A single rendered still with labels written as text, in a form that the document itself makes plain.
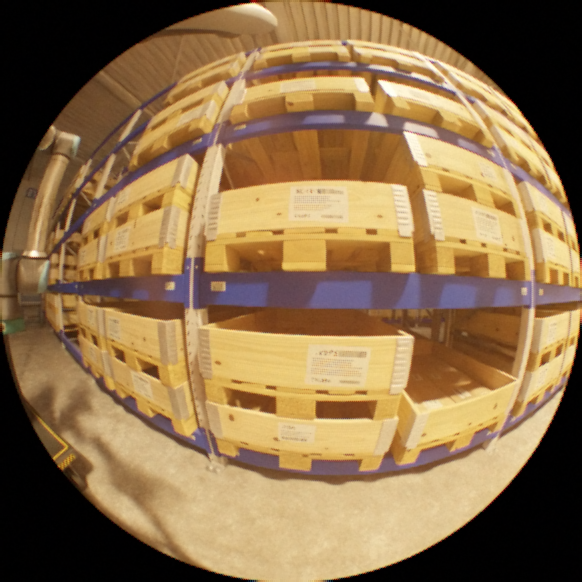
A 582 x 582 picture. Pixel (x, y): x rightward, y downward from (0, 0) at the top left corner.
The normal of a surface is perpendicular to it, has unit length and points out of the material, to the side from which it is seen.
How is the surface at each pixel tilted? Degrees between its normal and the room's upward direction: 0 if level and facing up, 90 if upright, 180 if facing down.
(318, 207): 90
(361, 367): 90
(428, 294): 90
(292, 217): 90
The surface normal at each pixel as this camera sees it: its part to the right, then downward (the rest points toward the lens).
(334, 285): -0.18, -0.01
